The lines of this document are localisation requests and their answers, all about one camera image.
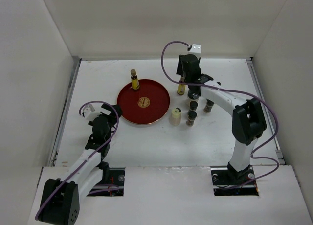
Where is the yellow label sauce bottle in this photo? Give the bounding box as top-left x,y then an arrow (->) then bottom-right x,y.
177,76 -> 185,95
130,69 -> 140,90

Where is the large black cap shaker bottle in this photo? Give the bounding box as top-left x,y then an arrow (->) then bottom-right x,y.
187,89 -> 199,102

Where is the small black cap spice jar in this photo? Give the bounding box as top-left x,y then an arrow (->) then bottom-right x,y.
186,111 -> 197,127

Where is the cream cap rice shaker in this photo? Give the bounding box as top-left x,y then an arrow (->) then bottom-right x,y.
169,107 -> 181,126

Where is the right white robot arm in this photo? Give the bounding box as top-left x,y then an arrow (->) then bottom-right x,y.
177,54 -> 267,184

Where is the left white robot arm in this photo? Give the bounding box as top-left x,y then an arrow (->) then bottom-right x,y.
35,101 -> 123,225

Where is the red round lacquer tray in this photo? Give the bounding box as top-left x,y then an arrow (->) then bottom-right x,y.
117,79 -> 170,125

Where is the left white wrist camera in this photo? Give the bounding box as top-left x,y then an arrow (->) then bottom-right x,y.
83,104 -> 100,122

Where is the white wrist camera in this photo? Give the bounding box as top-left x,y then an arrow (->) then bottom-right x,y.
83,104 -> 100,122
187,44 -> 201,56

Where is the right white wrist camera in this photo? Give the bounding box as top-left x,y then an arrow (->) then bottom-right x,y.
187,44 -> 201,56

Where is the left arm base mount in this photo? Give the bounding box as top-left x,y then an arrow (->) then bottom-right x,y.
88,168 -> 126,197

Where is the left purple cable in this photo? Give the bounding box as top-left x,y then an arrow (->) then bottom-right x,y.
35,100 -> 121,221

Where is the purple cable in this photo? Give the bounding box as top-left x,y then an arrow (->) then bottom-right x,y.
35,100 -> 121,221
161,41 -> 280,190

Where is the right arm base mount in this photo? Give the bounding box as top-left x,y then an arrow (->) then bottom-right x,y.
211,166 -> 259,196

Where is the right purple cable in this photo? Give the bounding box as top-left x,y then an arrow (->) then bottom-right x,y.
161,41 -> 280,190

